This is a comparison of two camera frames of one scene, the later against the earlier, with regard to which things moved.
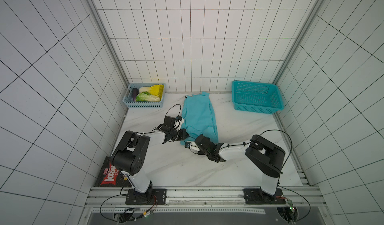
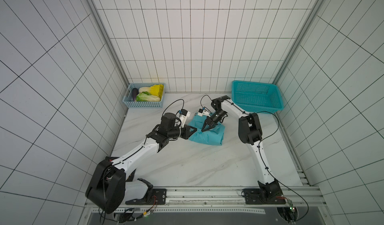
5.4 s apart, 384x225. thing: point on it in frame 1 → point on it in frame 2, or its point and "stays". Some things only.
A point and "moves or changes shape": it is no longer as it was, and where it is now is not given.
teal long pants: (199, 118) moves or changes shape
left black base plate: (152, 196) stays
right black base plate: (258, 196) stays
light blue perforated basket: (129, 103) stays
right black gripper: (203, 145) → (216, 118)
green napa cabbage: (145, 96) stays
